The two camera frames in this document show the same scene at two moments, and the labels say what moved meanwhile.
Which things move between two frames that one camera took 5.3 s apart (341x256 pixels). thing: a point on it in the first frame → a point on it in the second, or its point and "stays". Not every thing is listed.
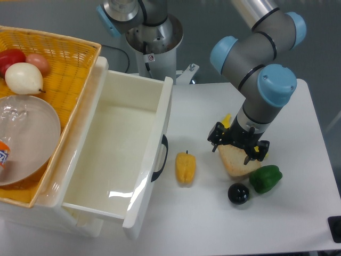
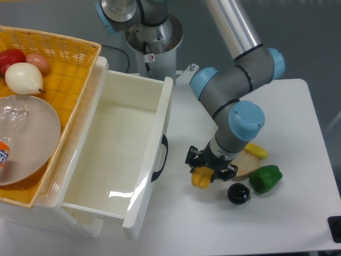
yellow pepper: [185, 165] → [201, 177]
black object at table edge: [334, 225] stays
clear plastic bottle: [13, 116] stays
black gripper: [244, 138] → [206, 157]
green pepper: [264, 178] stays
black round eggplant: [238, 193] stays
